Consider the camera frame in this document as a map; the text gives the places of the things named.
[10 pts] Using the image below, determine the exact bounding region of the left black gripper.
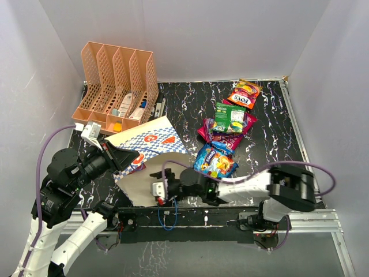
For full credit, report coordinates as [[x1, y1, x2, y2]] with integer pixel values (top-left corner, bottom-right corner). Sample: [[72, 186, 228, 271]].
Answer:
[[71, 137, 141, 190]]

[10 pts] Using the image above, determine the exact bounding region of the small pink snack packet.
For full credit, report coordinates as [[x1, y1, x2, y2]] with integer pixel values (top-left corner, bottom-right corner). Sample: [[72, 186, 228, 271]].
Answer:
[[133, 163, 146, 171]]

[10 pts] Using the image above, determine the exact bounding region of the blue snack packet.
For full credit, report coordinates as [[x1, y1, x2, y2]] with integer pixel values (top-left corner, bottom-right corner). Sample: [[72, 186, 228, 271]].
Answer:
[[193, 141, 238, 178]]

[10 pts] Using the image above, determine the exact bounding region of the blue checkered paper bag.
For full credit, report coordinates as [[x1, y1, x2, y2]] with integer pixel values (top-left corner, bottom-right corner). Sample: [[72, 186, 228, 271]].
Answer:
[[107, 116, 191, 208]]

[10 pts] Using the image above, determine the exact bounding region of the pink chips bag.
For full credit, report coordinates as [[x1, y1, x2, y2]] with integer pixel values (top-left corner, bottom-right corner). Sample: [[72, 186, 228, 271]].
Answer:
[[198, 100, 257, 151]]

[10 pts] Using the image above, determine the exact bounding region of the rainbow candy bag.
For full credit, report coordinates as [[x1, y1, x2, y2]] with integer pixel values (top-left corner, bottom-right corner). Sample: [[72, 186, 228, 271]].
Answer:
[[212, 103, 246, 134]]

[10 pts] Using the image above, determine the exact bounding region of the orange candy bag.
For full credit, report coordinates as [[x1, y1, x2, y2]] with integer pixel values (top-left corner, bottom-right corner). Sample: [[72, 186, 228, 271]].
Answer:
[[227, 79, 262, 110]]

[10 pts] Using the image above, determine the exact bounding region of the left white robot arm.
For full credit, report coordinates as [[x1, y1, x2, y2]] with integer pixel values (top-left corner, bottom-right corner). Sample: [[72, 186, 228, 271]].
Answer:
[[13, 140, 140, 276]]

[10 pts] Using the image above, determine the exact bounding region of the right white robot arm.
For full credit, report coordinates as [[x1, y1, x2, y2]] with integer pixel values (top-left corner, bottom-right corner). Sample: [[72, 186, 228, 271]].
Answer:
[[150, 164, 316, 231]]

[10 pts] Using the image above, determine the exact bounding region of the white bottle in organizer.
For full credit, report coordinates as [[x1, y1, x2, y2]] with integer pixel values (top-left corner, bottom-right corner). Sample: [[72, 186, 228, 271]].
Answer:
[[118, 93, 132, 117]]

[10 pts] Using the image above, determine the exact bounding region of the grey stapler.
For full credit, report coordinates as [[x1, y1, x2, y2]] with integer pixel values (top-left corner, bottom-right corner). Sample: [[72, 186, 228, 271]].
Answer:
[[154, 93, 166, 119]]

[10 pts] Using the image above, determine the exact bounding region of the orange plastic file organizer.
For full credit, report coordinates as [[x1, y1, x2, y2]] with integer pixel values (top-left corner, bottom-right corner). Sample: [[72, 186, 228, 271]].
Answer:
[[72, 42, 159, 134]]

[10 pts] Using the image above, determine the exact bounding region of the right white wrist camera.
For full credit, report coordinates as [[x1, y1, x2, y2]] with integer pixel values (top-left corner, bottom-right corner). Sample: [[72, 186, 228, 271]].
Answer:
[[150, 182, 167, 206]]

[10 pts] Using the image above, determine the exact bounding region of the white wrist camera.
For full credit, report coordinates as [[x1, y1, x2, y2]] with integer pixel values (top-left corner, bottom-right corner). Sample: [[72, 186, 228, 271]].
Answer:
[[74, 121, 102, 150], [150, 182, 167, 206]]

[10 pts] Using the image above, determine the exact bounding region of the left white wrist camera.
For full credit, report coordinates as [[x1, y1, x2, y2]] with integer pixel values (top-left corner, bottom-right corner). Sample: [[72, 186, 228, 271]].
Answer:
[[74, 121, 102, 150]]

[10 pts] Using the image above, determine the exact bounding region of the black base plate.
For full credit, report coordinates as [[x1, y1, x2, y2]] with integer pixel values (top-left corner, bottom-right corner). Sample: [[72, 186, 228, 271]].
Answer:
[[103, 207, 279, 248]]

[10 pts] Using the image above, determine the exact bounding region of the aluminium frame rail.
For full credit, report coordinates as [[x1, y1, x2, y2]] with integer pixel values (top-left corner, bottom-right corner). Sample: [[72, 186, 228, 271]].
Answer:
[[51, 209, 345, 240]]

